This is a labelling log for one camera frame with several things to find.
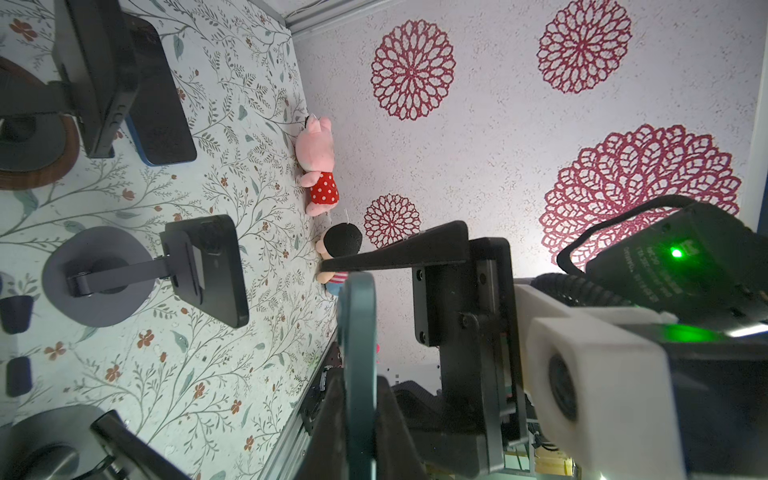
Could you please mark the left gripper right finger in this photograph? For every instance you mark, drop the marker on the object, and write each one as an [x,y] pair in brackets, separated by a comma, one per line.
[395,453]

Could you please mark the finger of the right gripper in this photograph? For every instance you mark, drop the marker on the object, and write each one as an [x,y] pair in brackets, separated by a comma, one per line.
[446,244]

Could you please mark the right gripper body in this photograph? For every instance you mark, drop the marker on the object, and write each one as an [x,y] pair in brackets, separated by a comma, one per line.
[467,311]

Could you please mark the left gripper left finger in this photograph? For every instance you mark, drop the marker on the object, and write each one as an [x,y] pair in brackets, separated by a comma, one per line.
[325,456]

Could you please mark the teal green phone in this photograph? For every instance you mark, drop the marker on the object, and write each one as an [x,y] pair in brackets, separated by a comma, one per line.
[357,338]

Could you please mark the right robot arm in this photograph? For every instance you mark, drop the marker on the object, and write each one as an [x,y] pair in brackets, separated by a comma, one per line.
[709,270]

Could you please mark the black phone middle stand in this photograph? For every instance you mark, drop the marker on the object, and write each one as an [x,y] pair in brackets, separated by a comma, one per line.
[205,267]

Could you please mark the grey stand front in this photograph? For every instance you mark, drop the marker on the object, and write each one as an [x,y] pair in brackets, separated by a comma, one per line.
[79,442]

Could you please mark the grey stand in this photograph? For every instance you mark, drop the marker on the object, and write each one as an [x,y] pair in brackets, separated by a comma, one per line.
[101,276]
[79,442]

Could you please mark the grey stand middle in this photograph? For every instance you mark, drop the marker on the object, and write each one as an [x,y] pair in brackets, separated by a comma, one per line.
[101,276]

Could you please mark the wooden base phone stand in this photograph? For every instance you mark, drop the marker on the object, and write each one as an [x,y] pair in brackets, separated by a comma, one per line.
[46,126]

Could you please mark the black haired doll plush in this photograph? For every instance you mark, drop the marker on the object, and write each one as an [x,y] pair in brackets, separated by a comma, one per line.
[340,240]

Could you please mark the pink pig plush toy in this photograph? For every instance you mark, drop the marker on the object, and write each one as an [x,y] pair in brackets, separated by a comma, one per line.
[315,154]

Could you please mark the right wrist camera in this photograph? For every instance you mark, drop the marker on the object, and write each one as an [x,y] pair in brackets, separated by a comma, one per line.
[602,394]

